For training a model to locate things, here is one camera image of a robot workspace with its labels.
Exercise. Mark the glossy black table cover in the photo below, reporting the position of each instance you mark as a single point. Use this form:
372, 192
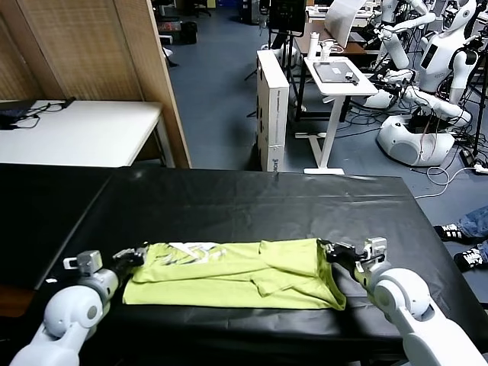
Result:
228, 206

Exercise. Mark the white bottle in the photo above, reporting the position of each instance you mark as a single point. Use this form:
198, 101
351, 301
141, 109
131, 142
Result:
313, 46

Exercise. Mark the black white sneaker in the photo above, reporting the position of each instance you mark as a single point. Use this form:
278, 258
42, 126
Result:
469, 259
448, 232

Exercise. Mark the blue jeans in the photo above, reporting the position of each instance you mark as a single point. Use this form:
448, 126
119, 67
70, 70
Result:
474, 223

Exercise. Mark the white power adapter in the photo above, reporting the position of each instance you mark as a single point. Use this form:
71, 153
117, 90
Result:
480, 167

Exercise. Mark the black side table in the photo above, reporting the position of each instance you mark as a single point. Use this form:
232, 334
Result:
38, 213

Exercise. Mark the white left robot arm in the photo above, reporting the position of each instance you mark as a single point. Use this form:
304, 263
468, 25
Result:
72, 312

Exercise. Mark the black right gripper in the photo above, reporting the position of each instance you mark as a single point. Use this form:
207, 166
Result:
345, 261

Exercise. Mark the black pouch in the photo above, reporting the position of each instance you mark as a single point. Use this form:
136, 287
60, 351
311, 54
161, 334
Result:
9, 115

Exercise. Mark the small black device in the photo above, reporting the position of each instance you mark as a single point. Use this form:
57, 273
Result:
350, 76

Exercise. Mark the wooden folding screen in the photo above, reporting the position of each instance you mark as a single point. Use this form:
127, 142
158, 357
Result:
95, 49

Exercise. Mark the white humanoid robot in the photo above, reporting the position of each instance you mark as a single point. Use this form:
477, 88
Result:
396, 51
438, 65

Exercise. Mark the black monitor on stand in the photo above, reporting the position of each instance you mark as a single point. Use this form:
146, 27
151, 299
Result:
286, 15

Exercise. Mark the tall white cardboard box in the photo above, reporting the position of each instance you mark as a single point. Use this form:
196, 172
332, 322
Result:
272, 114

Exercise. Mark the brown wooden desk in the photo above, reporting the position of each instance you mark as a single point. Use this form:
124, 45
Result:
358, 47

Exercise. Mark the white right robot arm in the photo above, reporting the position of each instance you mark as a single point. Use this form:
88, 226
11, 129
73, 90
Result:
404, 301

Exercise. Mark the black bin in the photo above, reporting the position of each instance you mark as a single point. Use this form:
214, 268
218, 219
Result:
188, 32

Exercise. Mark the white table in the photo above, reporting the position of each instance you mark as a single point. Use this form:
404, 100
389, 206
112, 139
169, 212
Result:
95, 129

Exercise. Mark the yellow-green t-shirt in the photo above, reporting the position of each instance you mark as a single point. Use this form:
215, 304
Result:
228, 278

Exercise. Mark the grey laptop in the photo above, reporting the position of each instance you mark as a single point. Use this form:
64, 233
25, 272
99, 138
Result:
331, 73

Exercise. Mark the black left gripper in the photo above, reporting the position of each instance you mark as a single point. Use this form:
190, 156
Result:
126, 268

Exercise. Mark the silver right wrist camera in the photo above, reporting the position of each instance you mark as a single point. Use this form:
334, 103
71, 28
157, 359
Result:
375, 249

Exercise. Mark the white cup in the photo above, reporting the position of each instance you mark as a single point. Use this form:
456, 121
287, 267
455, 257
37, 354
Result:
325, 52

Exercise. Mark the white standing desk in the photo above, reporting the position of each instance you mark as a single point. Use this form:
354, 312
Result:
343, 89

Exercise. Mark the white curved panel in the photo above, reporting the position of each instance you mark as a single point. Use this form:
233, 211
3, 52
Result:
339, 23

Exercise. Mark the black tripod stand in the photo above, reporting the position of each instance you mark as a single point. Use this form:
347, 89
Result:
478, 126

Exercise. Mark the black power strip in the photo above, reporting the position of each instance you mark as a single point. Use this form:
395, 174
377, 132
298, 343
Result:
467, 156

